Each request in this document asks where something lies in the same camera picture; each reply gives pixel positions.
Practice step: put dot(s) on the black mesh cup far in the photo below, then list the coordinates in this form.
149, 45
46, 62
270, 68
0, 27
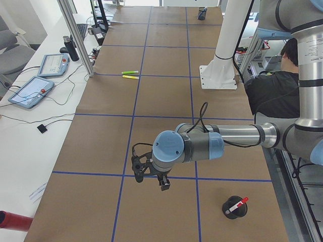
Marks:
200, 16

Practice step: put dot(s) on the black cup near arm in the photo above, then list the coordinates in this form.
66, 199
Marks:
240, 212

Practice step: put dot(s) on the small black square sensor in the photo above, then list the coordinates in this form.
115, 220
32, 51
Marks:
42, 128

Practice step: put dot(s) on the teach pendant tablet near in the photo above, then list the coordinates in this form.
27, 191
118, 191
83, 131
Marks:
32, 92

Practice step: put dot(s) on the brown paper table mat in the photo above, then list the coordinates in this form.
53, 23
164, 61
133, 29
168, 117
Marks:
92, 194

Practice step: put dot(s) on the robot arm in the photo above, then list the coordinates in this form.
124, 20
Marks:
300, 136

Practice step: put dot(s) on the black keyboard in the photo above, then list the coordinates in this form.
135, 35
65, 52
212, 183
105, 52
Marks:
82, 28

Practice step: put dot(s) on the red marker pen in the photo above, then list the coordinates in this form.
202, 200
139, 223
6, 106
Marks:
237, 205

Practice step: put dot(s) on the green marker pen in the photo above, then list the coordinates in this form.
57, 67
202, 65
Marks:
130, 72

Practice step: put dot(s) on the teach pendant tablet far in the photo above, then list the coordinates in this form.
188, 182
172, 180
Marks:
53, 65

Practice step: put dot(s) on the seated person in black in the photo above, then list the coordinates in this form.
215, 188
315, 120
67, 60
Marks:
277, 95

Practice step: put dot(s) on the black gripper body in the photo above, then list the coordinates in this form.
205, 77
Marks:
159, 174

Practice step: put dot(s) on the teach pendant tablet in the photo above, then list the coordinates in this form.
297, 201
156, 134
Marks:
32, 92
53, 65

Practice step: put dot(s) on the black water bottle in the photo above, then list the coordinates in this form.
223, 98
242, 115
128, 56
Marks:
70, 48

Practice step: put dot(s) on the aluminium frame post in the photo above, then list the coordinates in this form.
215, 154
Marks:
71, 24

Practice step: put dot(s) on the red cylinder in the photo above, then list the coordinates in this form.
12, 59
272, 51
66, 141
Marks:
16, 222

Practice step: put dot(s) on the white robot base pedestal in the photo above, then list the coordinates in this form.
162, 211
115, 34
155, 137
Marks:
219, 73

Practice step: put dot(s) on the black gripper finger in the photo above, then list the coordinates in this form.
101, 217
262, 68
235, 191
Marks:
166, 183
161, 180

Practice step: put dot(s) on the yellow marker pen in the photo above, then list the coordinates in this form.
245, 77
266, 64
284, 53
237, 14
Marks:
130, 77

